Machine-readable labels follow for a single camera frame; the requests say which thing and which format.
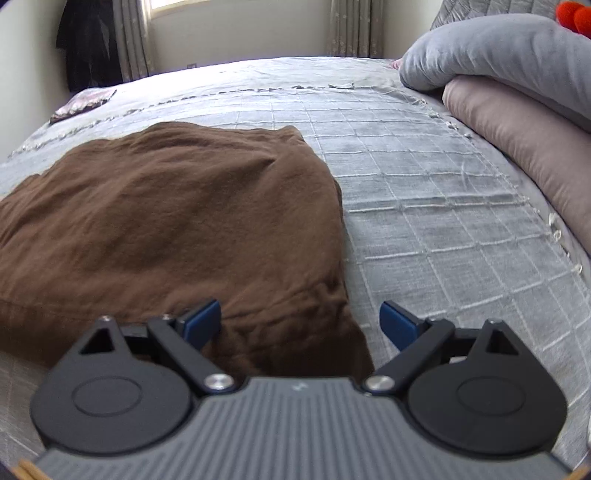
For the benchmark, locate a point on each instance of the brown coat with fleece collar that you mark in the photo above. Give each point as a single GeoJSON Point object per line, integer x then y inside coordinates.
{"type": "Point", "coordinates": [175, 221]}

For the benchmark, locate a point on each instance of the small folded patterned cloth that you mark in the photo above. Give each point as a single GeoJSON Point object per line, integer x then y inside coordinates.
{"type": "Point", "coordinates": [83, 105]}

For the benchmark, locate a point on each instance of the grey patterned curtain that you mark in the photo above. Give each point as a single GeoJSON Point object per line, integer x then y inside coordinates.
{"type": "Point", "coordinates": [134, 41]}
{"type": "Point", "coordinates": [354, 27]}

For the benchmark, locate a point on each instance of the pink pillow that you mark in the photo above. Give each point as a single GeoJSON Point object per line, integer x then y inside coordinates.
{"type": "Point", "coordinates": [531, 138]}

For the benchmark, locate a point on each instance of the grey checked bedspread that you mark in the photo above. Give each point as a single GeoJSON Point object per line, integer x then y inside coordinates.
{"type": "Point", "coordinates": [438, 207]}

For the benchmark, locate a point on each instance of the grey quilted headboard cover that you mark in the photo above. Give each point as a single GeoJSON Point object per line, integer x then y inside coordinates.
{"type": "Point", "coordinates": [485, 10]}

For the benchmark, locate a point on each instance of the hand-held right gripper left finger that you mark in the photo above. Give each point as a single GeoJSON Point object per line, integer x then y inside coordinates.
{"type": "Point", "coordinates": [203, 323]}

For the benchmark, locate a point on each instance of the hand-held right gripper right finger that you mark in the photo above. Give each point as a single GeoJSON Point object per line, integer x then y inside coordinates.
{"type": "Point", "coordinates": [399, 323]}

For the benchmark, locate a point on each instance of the grey-blue folded duvet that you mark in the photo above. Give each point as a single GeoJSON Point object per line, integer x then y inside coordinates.
{"type": "Point", "coordinates": [498, 55]}

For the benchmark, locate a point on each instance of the red orange plush toy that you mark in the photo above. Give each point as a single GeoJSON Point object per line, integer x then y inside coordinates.
{"type": "Point", "coordinates": [577, 16]}

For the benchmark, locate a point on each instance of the dark hanging clothes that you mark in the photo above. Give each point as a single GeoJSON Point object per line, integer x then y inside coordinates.
{"type": "Point", "coordinates": [90, 46]}

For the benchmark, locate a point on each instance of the window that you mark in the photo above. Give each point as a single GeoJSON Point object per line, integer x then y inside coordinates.
{"type": "Point", "coordinates": [168, 3]}

